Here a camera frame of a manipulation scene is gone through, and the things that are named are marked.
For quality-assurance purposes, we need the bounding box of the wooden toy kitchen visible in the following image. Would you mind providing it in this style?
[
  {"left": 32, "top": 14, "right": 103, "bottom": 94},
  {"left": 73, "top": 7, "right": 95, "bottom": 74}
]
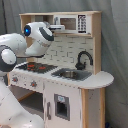
[{"left": 9, "top": 11, "right": 114, "bottom": 128}]

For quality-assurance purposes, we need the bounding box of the metal toy sink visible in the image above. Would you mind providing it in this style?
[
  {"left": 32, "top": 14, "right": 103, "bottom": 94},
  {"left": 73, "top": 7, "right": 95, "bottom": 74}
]
[{"left": 52, "top": 68, "right": 92, "bottom": 81}]

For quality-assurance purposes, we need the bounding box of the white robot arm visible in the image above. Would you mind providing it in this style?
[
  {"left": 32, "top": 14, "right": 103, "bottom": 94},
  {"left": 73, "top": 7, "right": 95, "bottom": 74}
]
[{"left": 0, "top": 22, "right": 65, "bottom": 128}]

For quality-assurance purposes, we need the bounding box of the right stove knob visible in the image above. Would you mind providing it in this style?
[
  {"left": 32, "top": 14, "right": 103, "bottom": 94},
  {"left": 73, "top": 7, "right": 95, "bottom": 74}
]
[{"left": 30, "top": 81, "right": 37, "bottom": 87}]

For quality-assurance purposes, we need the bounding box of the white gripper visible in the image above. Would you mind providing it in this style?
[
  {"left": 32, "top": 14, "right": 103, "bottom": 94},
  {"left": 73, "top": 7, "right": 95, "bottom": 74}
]
[{"left": 49, "top": 25, "right": 65, "bottom": 31}]

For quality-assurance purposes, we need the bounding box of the left stove knob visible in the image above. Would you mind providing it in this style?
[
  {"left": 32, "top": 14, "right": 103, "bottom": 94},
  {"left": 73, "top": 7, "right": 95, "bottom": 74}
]
[{"left": 12, "top": 77, "right": 18, "bottom": 82}]

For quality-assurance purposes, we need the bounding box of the black toy stovetop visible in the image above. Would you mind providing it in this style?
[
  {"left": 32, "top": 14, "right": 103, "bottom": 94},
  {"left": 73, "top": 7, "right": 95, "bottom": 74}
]
[{"left": 18, "top": 62, "right": 55, "bottom": 74}]

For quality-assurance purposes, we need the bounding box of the black toy faucet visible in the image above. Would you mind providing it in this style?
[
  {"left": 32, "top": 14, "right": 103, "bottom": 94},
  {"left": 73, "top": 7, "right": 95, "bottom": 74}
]
[{"left": 75, "top": 51, "right": 93, "bottom": 70}]

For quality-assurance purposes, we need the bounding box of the stove knob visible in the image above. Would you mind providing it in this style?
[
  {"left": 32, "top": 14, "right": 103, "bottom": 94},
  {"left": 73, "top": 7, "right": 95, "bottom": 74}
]
[
  {"left": 30, "top": 81, "right": 37, "bottom": 87},
  {"left": 12, "top": 77, "right": 18, "bottom": 82}
]

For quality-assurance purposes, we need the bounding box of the white dishwasher door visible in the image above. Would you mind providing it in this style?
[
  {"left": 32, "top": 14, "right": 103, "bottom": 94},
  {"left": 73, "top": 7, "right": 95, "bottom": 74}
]
[{"left": 44, "top": 81, "right": 82, "bottom": 128}]

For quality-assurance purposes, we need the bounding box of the white toy microwave door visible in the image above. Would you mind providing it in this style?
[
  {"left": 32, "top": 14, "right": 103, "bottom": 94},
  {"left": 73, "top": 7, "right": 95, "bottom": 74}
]
[{"left": 54, "top": 15, "right": 87, "bottom": 33}]

